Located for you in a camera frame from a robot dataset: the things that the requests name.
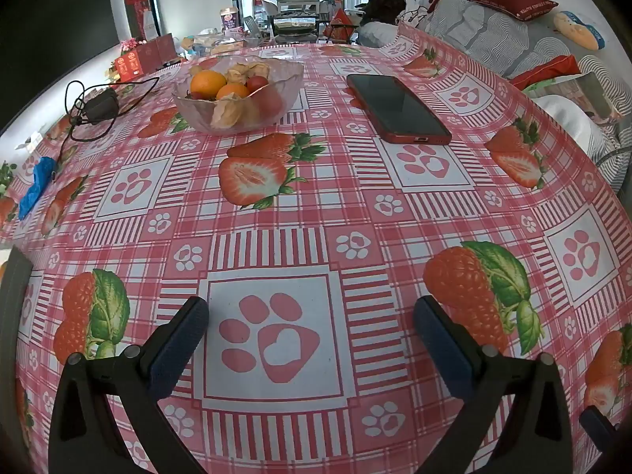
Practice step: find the crumpled blue glove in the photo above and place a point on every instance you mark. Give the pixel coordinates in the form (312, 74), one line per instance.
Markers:
(37, 185)

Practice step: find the group of red gift boxes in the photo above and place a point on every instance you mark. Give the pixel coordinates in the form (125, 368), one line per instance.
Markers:
(148, 57)

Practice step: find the grey sofa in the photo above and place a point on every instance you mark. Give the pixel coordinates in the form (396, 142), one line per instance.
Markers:
(493, 39)

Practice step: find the physalis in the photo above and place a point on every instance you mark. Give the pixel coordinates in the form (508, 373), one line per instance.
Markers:
(227, 113)
(259, 67)
(237, 72)

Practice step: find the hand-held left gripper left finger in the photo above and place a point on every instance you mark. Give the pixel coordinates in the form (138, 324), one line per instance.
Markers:
(180, 350)

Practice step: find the grey striped blanket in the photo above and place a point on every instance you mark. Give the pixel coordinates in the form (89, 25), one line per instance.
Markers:
(614, 158)

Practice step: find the printed cushion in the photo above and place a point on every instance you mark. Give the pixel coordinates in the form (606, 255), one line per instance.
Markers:
(580, 96)

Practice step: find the pile of snack packages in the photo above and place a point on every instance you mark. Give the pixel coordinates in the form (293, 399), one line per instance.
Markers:
(217, 44)

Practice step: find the orange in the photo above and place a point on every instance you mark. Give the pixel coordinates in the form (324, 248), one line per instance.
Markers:
(207, 84)
(232, 92)

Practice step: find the black television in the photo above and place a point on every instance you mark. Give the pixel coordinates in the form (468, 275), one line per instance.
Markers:
(54, 29)

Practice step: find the small red tomato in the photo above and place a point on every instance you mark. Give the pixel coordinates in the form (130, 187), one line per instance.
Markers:
(256, 83)
(270, 103)

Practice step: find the yellow blue plush toy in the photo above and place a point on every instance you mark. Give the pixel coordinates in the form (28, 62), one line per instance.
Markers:
(577, 29)

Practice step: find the small white carton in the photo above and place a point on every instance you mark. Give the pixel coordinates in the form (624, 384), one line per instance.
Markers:
(30, 142)

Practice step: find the clear bag of fruit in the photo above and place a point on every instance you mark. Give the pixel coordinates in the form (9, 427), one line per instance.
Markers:
(289, 91)

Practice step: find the strawberry print tablecloth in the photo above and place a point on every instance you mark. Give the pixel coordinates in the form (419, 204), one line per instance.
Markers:
(345, 207)

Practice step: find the smartphone with red case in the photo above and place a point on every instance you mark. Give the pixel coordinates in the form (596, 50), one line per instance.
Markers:
(400, 106)

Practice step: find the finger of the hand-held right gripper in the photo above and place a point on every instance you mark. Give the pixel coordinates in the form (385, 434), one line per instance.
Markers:
(598, 427)

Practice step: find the red bag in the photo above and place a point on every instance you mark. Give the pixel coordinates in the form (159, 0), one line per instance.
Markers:
(340, 29)

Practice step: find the white pillow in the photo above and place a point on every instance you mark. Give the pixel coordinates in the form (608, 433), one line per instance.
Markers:
(568, 121)

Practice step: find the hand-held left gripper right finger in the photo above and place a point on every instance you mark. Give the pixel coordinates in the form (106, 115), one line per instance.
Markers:
(442, 350)

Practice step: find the red pillow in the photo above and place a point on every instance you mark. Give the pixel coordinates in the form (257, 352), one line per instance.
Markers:
(516, 1)

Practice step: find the pink carton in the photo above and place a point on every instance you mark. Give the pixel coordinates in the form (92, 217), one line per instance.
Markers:
(228, 18)

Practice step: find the round dark pan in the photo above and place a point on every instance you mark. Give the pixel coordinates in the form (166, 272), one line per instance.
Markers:
(295, 27)

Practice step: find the red cushion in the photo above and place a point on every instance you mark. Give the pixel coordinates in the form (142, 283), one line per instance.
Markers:
(545, 71)

